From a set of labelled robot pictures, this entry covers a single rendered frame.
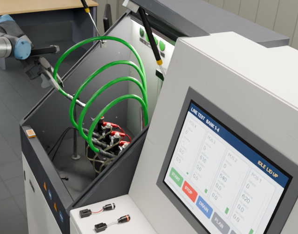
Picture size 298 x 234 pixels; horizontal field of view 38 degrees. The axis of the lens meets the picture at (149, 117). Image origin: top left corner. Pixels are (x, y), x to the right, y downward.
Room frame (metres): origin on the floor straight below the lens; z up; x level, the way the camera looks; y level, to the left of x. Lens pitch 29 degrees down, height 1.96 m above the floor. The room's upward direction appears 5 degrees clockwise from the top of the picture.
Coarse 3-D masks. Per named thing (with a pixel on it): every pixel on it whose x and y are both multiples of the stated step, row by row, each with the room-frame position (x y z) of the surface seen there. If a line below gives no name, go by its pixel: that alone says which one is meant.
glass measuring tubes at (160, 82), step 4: (160, 68) 1.66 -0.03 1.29; (164, 68) 1.67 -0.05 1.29; (156, 72) 1.65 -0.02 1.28; (160, 72) 1.62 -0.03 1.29; (164, 72) 1.62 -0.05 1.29; (160, 76) 1.62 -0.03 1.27; (160, 80) 1.64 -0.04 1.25; (160, 84) 1.64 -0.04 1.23; (160, 88) 1.64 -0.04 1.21; (156, 100) 1.64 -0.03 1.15
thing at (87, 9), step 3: (81, 0) 1.83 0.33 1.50; (84, 0) 1.84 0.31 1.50; (84, 3) 1.83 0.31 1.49; (84, 6) 1.84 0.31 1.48; (87, 6) 1.84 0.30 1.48; (87, 9) 1.84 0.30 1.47; (87, 12) 1.84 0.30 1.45; (90, 15) 1.85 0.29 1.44; (93, 21) 1.86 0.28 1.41; (93, 24) 1.86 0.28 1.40; (96, 27) 1.86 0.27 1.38; (96, 30) 1.86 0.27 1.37; (99, 33) 1.87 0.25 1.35; (102, 39) 1.87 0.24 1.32; (102, 42) 1.87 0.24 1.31; (105, 42) 1.88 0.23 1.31; (102, 45) 1.87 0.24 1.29; (105, 45) 1.88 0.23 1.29
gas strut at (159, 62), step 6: (144, 12) 1.25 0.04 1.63; (144, 18) 1.25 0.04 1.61; (144, 24) 1.25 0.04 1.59; (150, 30) 1.26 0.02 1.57; (150, 36) 1.26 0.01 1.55; (150, 42) 1.27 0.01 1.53; (156, 48) 1.28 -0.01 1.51; (156, 54) 1.28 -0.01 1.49; (156, 60) 1.29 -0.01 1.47; (162, 72) 1.31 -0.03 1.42
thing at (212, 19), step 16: (160, 0) 1.96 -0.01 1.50; (176, 0) 1.98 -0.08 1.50; (192, 0) 2.01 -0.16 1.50; (192, 16) 1.73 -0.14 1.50; (208, 16) 1.75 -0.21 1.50; (224, 16) 1.77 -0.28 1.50; (208, 32) 1.53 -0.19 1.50; (240, 32) 1.56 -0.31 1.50; (256, 32) 1.58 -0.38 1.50; (272, 32) 1.59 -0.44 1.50; (272, 48) 1.50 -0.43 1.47; (288, 48) 1.51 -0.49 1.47
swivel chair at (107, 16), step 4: (108, 4) 3.55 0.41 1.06; (108, 8) 3.42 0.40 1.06; (104, 12) 3.32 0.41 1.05; (108, 12) 3.32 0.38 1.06; (104, 16) 3.19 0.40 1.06; (108, 16) 3.21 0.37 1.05; (104, 20) 3.15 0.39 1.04; (108, 20) 3.16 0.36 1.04; (104, 24) 3.15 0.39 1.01; (108, 24) 3.16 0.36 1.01; (104, 28) 3.15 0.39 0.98; (108, 28) 3.15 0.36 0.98; (104, 32) 3.16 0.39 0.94
